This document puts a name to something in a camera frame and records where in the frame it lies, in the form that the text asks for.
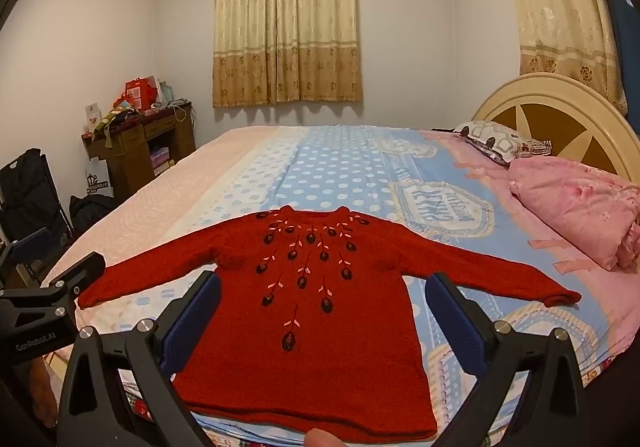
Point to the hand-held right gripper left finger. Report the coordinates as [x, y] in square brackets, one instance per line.
[192, 322]

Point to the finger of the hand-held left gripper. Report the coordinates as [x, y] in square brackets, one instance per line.
[75, 277]
[40, 244]

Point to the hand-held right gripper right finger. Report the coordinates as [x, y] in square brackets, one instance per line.
[457, 322]

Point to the red embroidered knit sweater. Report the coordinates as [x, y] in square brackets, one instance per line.
[320, 352]

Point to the person's left hand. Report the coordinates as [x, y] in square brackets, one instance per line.
[42, 392]

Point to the person's right hand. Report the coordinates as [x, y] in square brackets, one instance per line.
[325, 439]

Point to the black folding chair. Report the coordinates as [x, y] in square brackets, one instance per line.
[30, 192]

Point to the black backpack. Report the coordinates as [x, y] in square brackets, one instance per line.
[90, 214]

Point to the white printed shopping bag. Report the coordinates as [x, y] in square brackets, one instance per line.
[99, 179]

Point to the wooden bedside cabinet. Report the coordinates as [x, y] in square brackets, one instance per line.
[130, 152]

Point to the small white paper bag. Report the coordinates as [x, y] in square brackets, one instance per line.
[93, 118]

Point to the stack of books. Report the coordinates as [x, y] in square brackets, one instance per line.
[162, 161]

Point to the green striped scarf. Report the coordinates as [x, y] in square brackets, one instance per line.
[117, 119]

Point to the pink pillow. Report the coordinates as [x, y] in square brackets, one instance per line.
[565, 207]

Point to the red gift box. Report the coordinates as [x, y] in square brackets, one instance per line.
[140, 92]

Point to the patterned white purple pillow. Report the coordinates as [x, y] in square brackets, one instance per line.
[495, 139]

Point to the blue pink dotted bed sheet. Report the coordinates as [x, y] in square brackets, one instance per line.
[340, 162]

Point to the cream and brown headboard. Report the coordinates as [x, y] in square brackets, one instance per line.
[550, 92]

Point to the wide beige floral curtain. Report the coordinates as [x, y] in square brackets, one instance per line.
[285, 27]

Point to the narrow beige floral curtain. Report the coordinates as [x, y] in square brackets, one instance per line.
[555, 17]

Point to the dark blue board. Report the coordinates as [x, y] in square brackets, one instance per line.
[622, 27]

